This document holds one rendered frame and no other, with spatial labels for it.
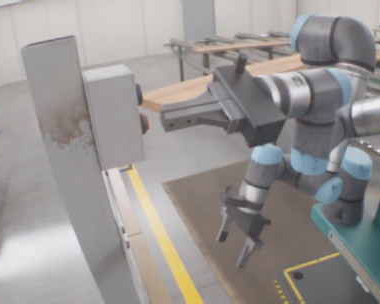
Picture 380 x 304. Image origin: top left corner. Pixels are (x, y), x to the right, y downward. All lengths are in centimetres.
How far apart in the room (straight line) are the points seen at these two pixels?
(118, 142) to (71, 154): 6
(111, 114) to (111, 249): 21
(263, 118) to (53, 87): 26
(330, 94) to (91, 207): 40
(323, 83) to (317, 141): 10
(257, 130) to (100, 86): 20
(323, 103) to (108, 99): 33
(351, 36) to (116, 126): 60
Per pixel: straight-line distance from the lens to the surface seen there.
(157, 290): 39
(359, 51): 76
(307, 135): 52
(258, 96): 42
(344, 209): 101
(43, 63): 33
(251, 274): 168
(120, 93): 33
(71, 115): 34
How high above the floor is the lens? 132
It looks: 28 degrees down
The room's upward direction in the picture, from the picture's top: 4 degrees counter-clockwise
